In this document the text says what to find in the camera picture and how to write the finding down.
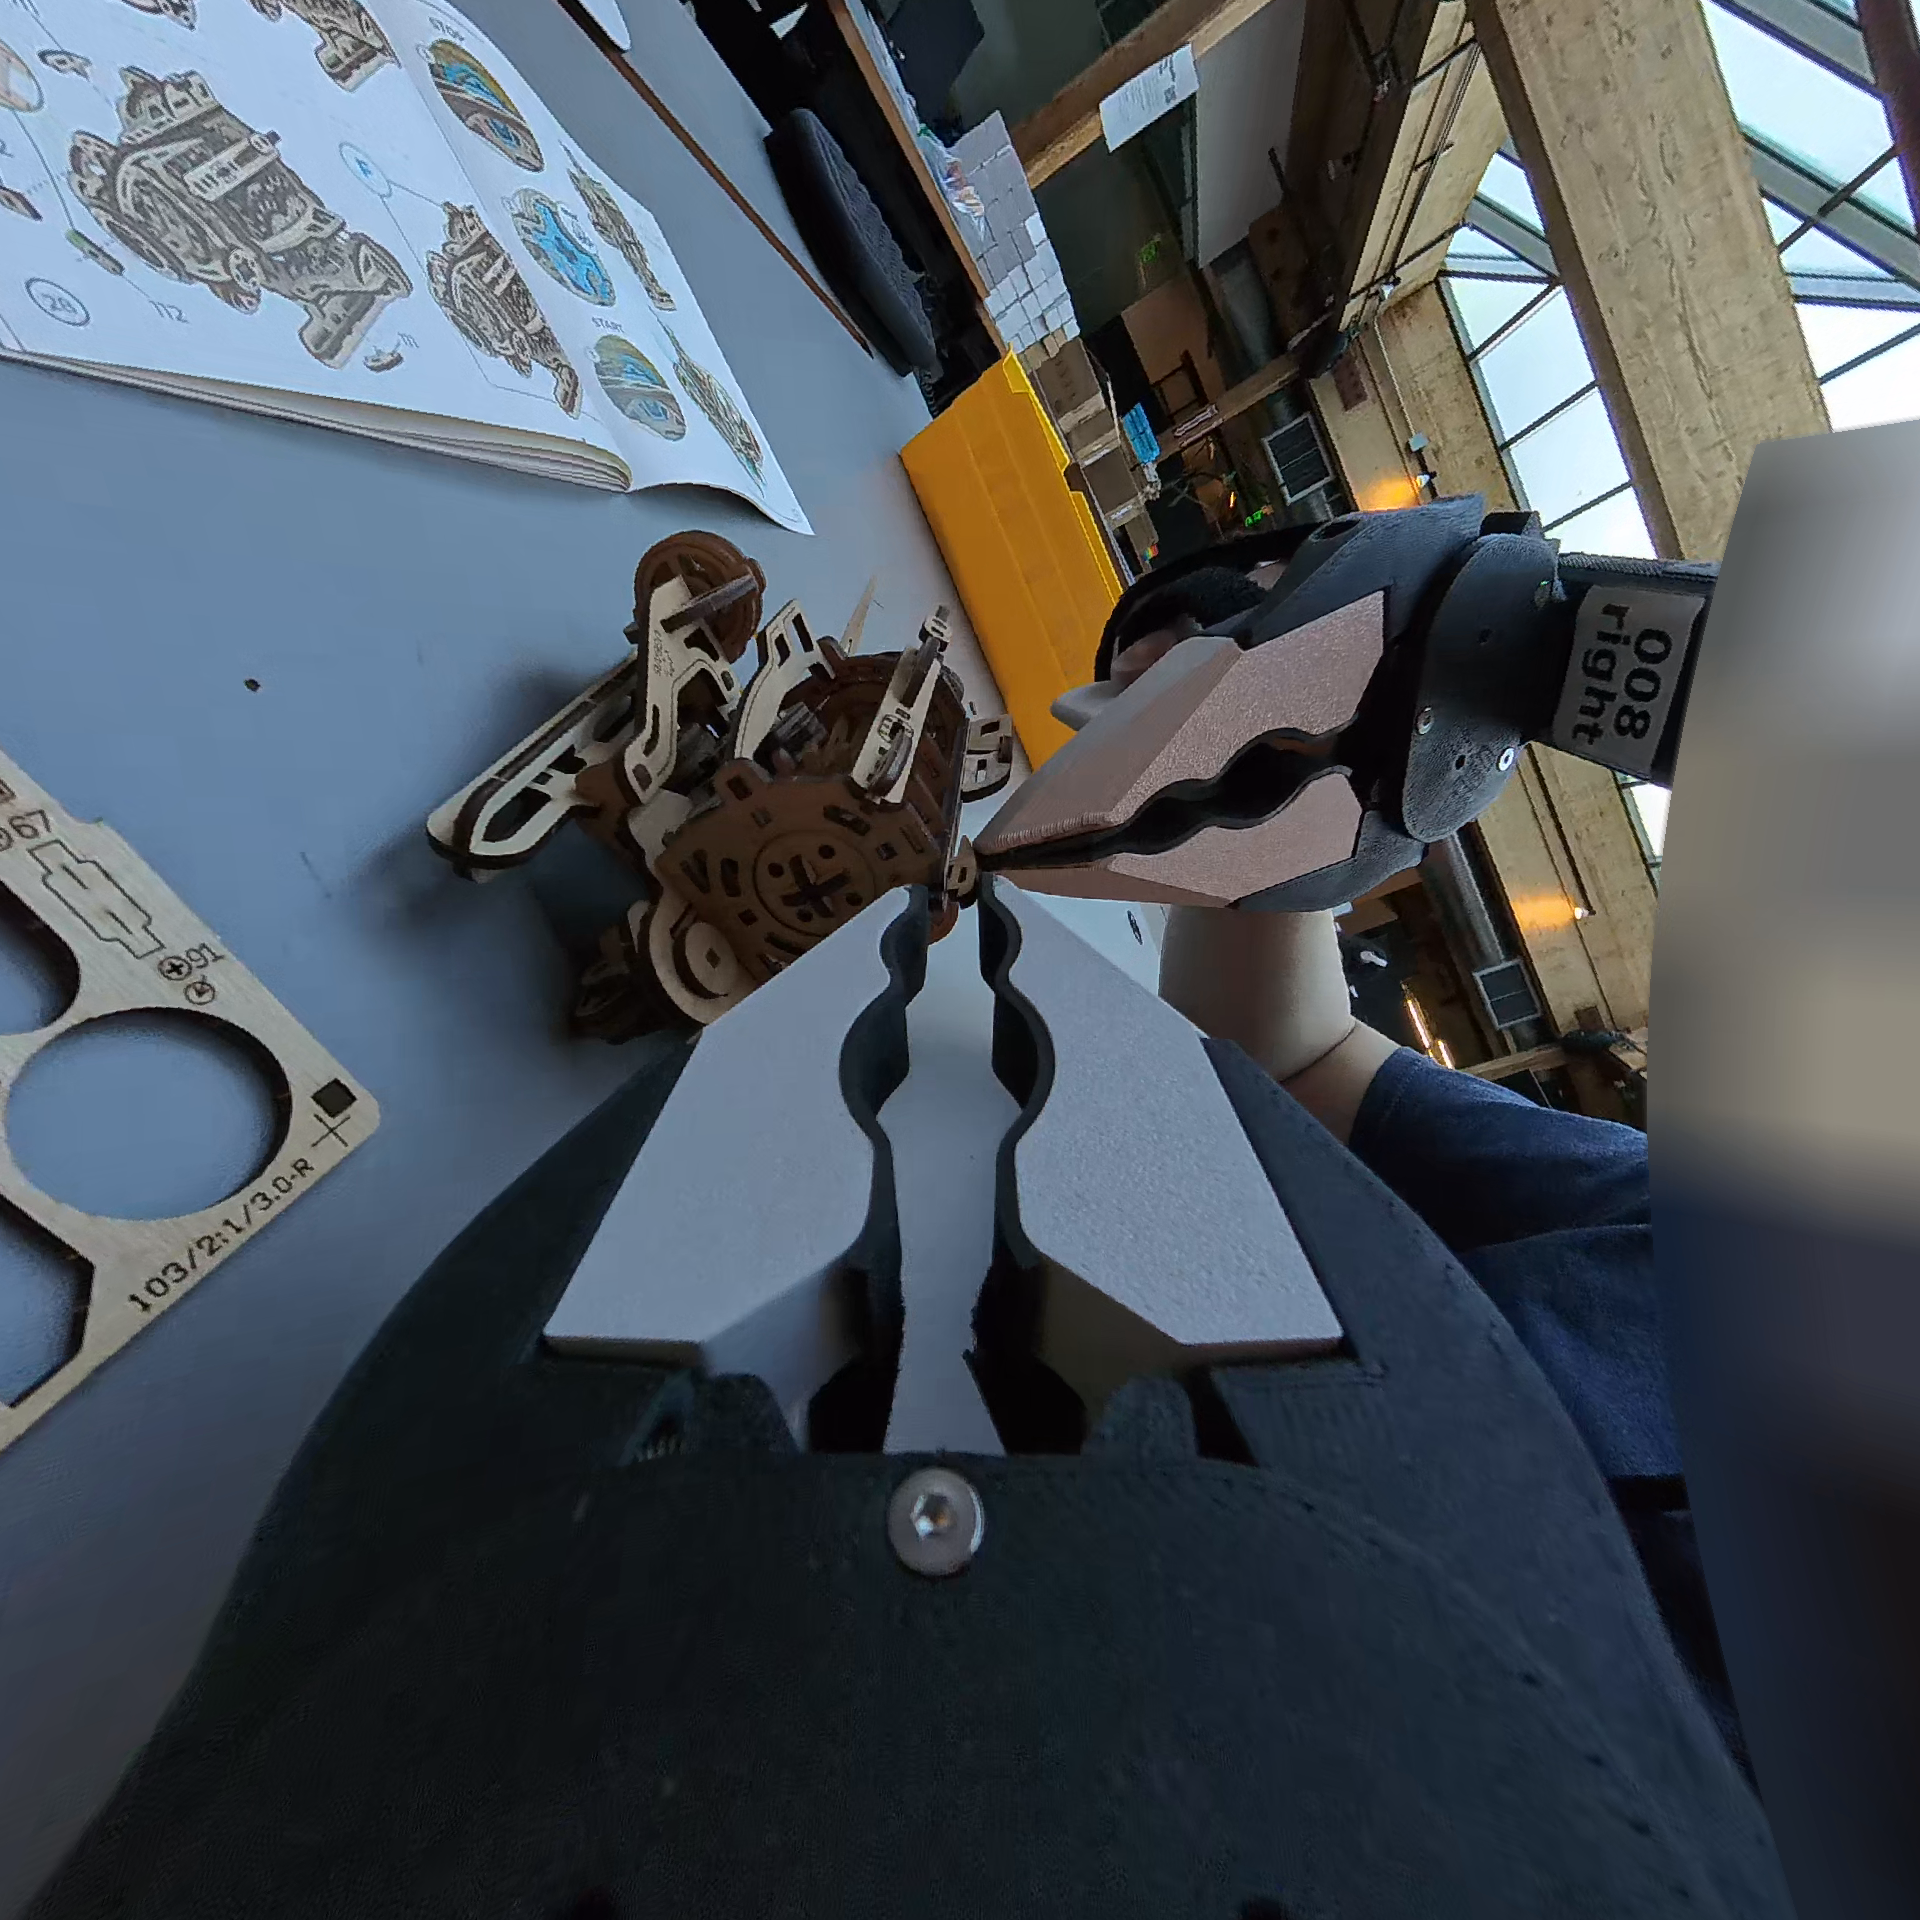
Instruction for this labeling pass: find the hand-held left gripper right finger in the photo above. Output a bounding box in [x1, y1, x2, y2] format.
[976, 881, 1347, 1419]

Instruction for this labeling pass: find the white paper sign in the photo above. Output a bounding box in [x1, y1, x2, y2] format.
[1099, 44, 1202, 152]

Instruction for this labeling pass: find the stack of small white boxes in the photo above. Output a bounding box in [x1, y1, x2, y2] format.
[937, 113, 1086, 356]

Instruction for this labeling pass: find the wooden mechanical model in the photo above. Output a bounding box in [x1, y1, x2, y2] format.
[428, 531, 1040, 1047]

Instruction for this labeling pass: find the person's right forearm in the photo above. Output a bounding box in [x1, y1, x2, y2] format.
[1158, 906, 1651, 1480]

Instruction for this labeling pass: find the stack of cardboard boxes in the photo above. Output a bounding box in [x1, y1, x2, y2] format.
[1035, 336, 1147, 519]

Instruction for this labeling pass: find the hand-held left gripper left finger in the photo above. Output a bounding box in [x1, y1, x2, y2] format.
[545, 884, 924, 1398]

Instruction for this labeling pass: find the illustrated instruction booklet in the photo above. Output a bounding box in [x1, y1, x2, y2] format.
[0, 0, 817, 537]

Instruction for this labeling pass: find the person's right hand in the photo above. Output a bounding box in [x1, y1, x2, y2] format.
[1113, 627, 1255, 683]

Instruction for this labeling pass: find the black ribbed cushion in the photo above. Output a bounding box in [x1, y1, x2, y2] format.
[764, 105, 944, 382]

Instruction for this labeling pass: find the slotted wooden parts sheet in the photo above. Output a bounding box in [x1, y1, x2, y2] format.
[0, 747, 380, 1453]

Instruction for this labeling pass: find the stack of yellow plastic bins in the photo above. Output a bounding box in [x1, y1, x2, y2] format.
[897, 349, 1130, 771]

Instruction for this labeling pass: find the slanted wooden beam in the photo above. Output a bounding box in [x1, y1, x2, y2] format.
[1011, 0, 1279, 184]

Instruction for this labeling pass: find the wooden roof pillar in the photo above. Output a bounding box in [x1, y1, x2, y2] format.
[1468, 0, 1831, 559]

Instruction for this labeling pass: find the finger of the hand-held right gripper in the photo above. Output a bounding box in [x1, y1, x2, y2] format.
[972, 589, 1394, 871]
[995, 763, 1377, 914]

